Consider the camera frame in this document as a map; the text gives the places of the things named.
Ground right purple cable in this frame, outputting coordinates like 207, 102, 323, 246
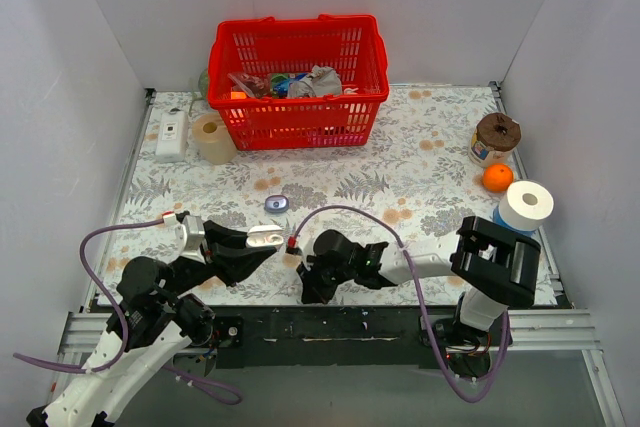
289, 204, 512, 404

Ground purple cable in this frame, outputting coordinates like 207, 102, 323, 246
289, 204, 512, 404
13, 219, 244, 406

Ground purple earbud charging case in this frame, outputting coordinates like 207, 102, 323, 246
264, 195, 290, 214

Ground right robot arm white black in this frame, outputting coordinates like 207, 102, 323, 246
287, 216, 541, 345

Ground crumpled grey bag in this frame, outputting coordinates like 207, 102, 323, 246
287, 65, 343, 99

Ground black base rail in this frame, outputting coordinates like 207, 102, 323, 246
176, 306, 438, 374

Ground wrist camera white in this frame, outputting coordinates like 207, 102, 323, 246
286, 235, 302, 255
162, 211, 206, 264

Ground white earbud charging case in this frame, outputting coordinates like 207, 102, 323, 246
246, 225, 284, 249

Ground orange fruit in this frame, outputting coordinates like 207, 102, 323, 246
482, 163, 514, 193

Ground floral table cloth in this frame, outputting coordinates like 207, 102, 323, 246
94, 85, 556, 307

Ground white toilet paper roll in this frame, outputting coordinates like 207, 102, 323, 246
492, 180, 554, 236

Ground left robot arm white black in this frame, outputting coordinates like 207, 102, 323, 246
20, 212, 284, 426

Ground red plastic shopping basket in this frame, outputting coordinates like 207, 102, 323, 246
207, 14, 389, 150

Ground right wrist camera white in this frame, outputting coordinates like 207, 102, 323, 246
286, 235, 302, 255

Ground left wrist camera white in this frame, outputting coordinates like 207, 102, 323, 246
162, 211, 206, 264

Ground beige tape roll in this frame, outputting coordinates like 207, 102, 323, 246
192, 112, 237, 165

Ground brown lidded jar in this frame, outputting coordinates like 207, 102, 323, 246
468, 112, 522, 168

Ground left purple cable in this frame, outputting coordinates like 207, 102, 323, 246
13, 219, 244, 406

